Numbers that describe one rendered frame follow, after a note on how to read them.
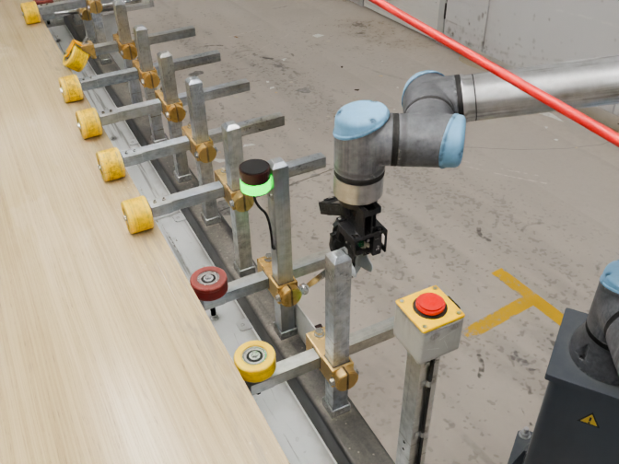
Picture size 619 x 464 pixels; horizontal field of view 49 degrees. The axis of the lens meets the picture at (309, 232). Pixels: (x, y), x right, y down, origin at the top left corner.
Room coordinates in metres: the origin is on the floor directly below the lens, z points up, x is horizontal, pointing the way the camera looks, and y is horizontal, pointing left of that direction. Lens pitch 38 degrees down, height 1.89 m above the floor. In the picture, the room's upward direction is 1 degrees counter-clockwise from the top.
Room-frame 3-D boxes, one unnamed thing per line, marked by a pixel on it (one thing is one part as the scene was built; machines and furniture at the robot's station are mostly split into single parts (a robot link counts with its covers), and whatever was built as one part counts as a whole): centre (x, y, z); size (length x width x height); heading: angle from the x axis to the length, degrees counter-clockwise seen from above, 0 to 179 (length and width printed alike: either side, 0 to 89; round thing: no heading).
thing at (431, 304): (0.68, -0.17, 1.22); 0.04 x 0.04 x 0.02
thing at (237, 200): (1.38, 0.18, 0.95); 0.14 x 0.06 x 0.05; 26
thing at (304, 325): (1.12, 0.03, 0.75); 0.26 x 0.01 x 0.10; 26
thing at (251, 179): (1.12, 0.10, 1.17); 0.06 x 0.06 x 0.02
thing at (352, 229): (1.01, -0.09, 1.12); 0.09 x 0.08 x 0.12; 26
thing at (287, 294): (1.16, 0.07, 0.85); 0.14 x 0.06 x 0.05; 26
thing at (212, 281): (1.10, 0.22, 0.85); 0.08 x 0.08 x 0.11
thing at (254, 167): (1.12, 0.10, 1.07); 0.06 x 0.06 x 0.22; 26
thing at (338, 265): (0.91, -0.05, 0.89); 0.04 x 0.04 x 0.48; 26
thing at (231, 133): (1.36, 0.17, 0.90); 0.04 x 0.04 x 0.48; 26
